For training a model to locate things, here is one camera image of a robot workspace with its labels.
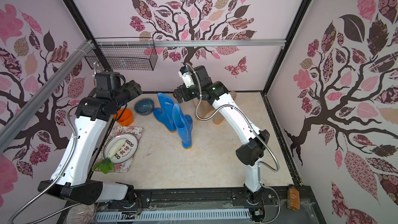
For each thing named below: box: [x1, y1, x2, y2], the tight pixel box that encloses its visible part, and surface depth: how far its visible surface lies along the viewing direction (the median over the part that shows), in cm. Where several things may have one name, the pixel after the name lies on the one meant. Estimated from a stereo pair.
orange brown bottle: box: [286, 184, 301, 212], surface depth 72 cm
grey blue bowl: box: [134, 98, 155, 116], surface depth 109 cm
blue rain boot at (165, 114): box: [153, 92, 177, 133], surface depth 86 cm
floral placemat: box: [92, 125, 144, 173], surface depth 86 cm
